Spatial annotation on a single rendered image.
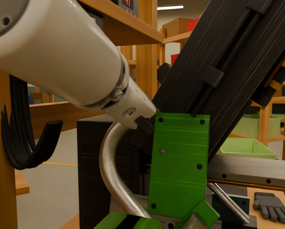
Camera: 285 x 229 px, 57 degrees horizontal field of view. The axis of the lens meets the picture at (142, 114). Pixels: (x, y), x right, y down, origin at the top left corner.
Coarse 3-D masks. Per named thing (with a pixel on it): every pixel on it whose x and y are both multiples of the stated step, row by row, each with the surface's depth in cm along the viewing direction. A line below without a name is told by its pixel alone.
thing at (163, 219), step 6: (114, 198) 59; (138, 198) 57; (144, 198) 57; (114, 204) 59; (144, 204) 57; (114, 210) 59; (120, 210) 58; (156, 216) 56; (162, 216) 55; (162, 222) 55; (168, 222) 54; (174, 222) 54; (162, 228) 55; (168, 228) 54
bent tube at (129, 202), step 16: (160, 112) 48; (112, 128) 48; (128, 128) 48; (112, 144) 48; (112, 160) 48; (112, 176) 47; (112, 192) 46; (128, 192) 46; (128, 208) 44; (144, 208) 45
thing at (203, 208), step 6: (198, 204) 51; (204, 204) 50; (192, 210) 51; (198, 210) 51; (204, 210) 50; (210, 210) 50; (186, 216) 51; (204, 216) 50; (210, 216) 50; (216, 216) 49; (180, 222) 51; (210, 222) 50; (174, 228) 52
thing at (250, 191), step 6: (252, 192) 107; (264, 192) 107; (270, 192) 107; (276, 192) 107; (282, 192) 107; (252, 198) 101; (282, 198) 101; (252, 204) 96; (252, 210) 91; (258, 210) 91; (258, 216) 87; (258, 222) 84; (264, 222) 84; (270, 222) 84; (276, 222) 84; (258, 228) 80; (264, 228) 80; (270, 228) 80; (276, 228) 80; (282, 228) 80
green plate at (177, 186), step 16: (160, 128) 56; (176, 128) 55; (192, 128) 54; (208, 128) 53; (160, 144) 56; (176, 144) 54; (192, 144) 53; (208, 144) 53; (160, 160) 55; (176, 160) 54; (192, 160) 53; (160, 176) 54; (176, 176) 53; (192, 176) 52; (160, 192) 54; (176, 192) 53; (192, 192) 52; (160, 208) 53; (176, 208) 52; (192, 208) 51
